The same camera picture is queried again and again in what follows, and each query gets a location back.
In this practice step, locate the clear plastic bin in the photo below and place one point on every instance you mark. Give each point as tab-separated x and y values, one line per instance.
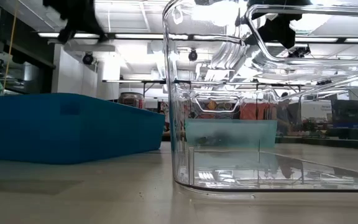
172	124

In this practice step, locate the dark soda can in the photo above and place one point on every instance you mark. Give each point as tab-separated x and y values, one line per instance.
131	99

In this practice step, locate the person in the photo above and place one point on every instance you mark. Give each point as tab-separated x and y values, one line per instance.
286	112

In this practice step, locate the black ceiling camera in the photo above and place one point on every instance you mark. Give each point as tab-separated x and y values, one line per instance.
192	55
88	58

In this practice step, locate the red backdrop curtain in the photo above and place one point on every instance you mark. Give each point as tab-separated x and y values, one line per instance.
253	111

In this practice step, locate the ceiling light strip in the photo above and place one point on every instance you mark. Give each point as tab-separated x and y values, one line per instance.
138	36
47	35

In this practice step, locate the blue plastic bin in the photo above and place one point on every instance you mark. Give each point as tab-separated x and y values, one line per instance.
57	130

